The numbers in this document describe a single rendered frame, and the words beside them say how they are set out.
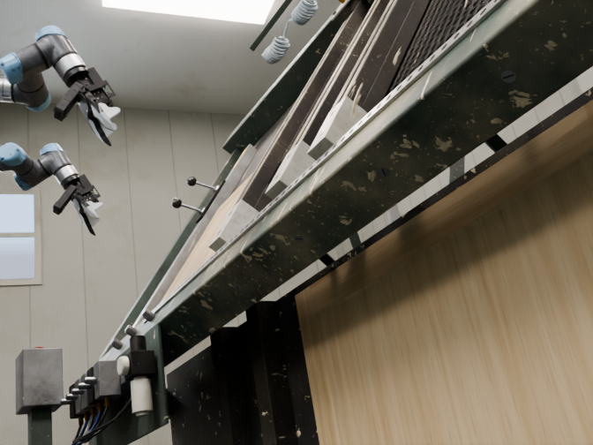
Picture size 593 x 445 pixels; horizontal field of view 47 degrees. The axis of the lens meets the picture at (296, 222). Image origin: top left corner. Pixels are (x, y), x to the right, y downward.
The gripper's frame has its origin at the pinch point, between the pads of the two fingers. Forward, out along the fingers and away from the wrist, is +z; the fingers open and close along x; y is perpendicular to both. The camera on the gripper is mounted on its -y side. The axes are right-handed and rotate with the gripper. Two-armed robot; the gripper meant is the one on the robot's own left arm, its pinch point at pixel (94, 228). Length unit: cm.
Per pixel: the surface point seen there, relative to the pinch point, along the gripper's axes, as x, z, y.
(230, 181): -9, 10, 50
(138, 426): -46, 69, -32
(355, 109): -132, 48, 16
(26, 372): -6, 34, -43
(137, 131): 301, -170, 166
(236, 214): -89, 44, 4
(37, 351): -5.1, 29.6, -37.7
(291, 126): -85, 29, 34
